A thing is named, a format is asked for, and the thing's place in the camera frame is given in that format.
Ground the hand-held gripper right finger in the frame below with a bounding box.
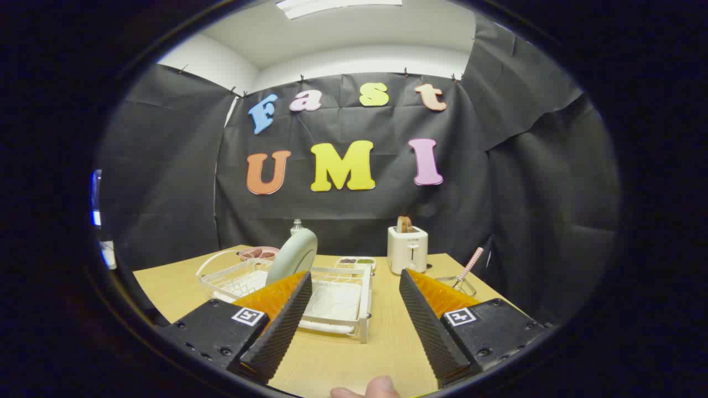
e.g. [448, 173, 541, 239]
[398, 269, 548, 387]

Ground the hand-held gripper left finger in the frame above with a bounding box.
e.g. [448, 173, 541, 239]
[157, 270, 313, 385]

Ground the metal wire basket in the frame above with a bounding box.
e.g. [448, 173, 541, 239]
[435, 275, 477, 297]

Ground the white wire dish rack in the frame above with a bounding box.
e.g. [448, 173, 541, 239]
[196, 250, 373, 344]

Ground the pale green plate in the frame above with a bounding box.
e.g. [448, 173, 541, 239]
[265, 228, 319, 286]

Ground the pink checked handle spoon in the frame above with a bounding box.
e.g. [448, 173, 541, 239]
[455, 247, 485, 289]

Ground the pink bowl with sausages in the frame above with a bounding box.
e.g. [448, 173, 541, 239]
[239, 246, 280, 261]

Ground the cream toaster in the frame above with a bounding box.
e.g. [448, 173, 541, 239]
[387, 226, 429, 275]

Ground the white divided spice tray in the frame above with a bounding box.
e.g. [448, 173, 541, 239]
[335, 256, 377, 271]

